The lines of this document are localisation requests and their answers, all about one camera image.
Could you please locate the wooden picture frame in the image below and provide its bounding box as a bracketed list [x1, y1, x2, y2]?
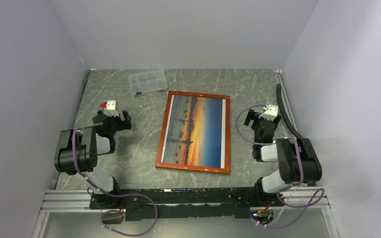
[155, 91, 231, 175]

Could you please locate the sunset photo print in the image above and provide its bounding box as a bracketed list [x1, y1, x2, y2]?
[160, 95, 227, 169]

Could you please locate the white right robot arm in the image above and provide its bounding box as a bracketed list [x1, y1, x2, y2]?
[244, 106, 322, 206]

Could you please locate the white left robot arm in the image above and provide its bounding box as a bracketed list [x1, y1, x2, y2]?
[54, 110, 132, 208]

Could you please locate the black foam tube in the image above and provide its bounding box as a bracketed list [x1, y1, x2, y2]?
[276, 83, 304, 139]

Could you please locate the clear plastic organizer box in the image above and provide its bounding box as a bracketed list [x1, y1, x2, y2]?
[128, 69, 168, 96]

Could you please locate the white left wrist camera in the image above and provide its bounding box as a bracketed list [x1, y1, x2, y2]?
[100, 100, 120, 117]

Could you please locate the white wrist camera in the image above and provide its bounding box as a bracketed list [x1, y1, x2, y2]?
[100, 100, 120, 117]
[259, 104, 279, 121]

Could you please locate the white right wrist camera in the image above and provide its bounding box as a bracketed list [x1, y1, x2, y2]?
[259, 104, 279, 121]

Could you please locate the aluminium extrusion rail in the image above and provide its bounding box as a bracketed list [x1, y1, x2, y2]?
[33, 187, 339, 238]

